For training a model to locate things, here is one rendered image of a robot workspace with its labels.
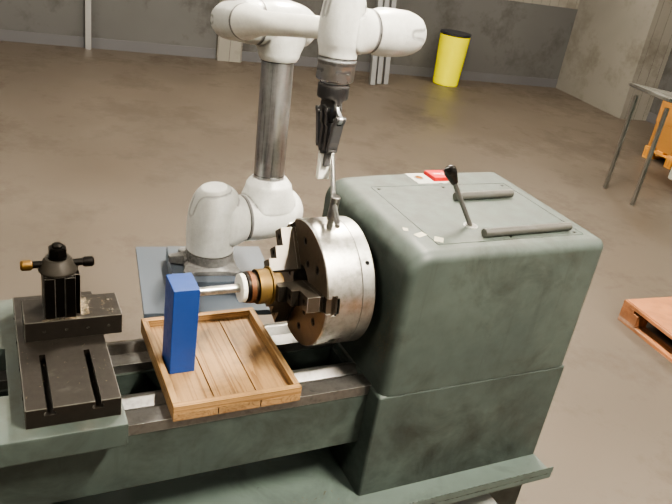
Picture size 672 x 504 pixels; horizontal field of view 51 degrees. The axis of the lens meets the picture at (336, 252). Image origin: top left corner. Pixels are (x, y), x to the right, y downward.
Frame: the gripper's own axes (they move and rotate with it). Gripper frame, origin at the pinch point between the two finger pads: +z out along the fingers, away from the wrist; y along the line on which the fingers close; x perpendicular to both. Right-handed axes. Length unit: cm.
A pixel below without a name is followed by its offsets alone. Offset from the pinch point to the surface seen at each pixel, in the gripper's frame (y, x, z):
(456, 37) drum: -619, 468, 36
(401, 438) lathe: 30, 17, 64
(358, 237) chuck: 16.7, 3.2, 12.5
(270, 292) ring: 14.2, -16.6, 26.5
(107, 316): 7, -52, 33
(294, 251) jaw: 7.3, -8.5, 19.6
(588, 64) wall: -587, 668, 53
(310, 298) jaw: 23.4, -10.6, 23.9
